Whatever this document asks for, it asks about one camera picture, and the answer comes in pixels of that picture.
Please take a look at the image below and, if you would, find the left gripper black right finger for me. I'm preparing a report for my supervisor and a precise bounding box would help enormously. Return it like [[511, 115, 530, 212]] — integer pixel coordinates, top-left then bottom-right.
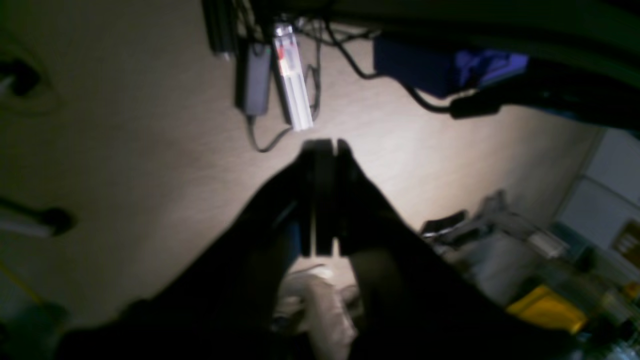
[[335, 139, 580, 360]]

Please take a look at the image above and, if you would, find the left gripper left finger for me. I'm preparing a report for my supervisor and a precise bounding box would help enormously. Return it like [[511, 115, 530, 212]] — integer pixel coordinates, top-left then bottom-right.
[[55, 140, 333, 360]]

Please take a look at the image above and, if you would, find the yellow container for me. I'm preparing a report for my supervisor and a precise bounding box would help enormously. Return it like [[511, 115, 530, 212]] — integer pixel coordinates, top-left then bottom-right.
[[506, 285, 589, 335]]

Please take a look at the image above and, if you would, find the blue box under table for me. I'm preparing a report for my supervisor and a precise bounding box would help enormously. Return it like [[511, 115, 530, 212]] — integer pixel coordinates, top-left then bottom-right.
[[373, 36, 530, 100]]

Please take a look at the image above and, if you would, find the grey power adapter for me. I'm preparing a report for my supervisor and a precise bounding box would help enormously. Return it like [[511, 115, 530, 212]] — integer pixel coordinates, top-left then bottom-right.
[[235, 39, 272, 117]]

